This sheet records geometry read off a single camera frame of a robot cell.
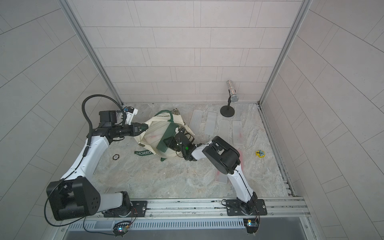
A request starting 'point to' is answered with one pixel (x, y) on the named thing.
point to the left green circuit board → (121, 228)
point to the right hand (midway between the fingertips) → (164, 141)
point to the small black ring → (116, 156)
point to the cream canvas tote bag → (165, 116)
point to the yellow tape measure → (260, 153)
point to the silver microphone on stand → (228, 111)
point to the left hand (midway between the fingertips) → (148, 125)
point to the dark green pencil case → (169, 132)
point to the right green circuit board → (251, 225)
